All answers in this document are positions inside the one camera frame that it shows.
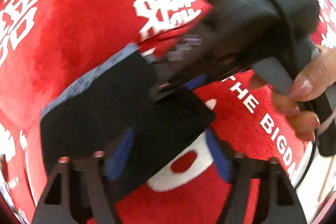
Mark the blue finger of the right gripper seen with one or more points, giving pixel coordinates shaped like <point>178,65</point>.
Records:
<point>196,82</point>

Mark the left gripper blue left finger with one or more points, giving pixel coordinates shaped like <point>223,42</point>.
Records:
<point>116,158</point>

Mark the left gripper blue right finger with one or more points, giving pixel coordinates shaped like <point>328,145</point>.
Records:
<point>223,155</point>

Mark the black pants with blue trim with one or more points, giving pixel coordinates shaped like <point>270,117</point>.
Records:
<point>109,99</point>

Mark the person's right hand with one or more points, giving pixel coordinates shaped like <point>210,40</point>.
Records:
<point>310,83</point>

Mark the red wedding bedspread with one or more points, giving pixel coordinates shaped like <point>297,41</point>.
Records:
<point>47,44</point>

